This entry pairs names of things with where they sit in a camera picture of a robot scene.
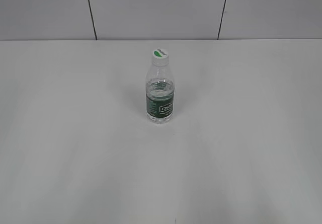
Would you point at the clear Cestbon water bottle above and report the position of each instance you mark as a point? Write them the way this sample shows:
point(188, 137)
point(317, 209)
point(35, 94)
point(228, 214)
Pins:
point(159, 89)

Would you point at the white green bottle cap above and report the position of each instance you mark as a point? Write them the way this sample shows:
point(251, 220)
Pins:
point(160, 57)

